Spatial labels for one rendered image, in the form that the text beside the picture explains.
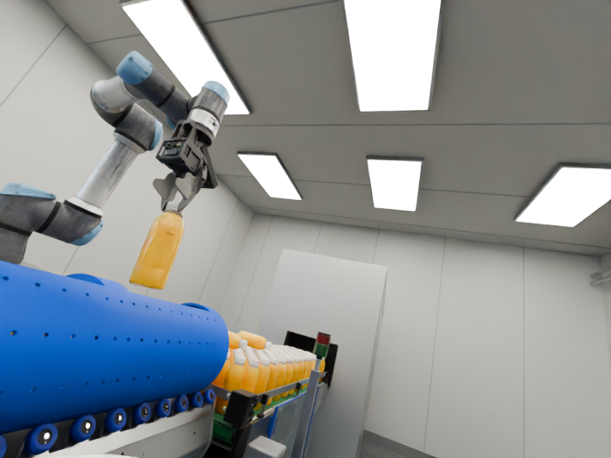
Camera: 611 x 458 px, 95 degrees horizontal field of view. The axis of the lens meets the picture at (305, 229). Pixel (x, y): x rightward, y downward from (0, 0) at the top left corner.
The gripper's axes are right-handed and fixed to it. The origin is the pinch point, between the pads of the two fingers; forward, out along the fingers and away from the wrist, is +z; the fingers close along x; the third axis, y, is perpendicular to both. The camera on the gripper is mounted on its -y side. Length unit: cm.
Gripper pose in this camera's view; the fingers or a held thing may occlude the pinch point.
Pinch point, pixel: (175, 207)
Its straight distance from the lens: 70.6
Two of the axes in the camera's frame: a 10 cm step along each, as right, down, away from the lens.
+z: -1.9, 9.0, -3.9
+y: -2.9, -4.3, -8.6
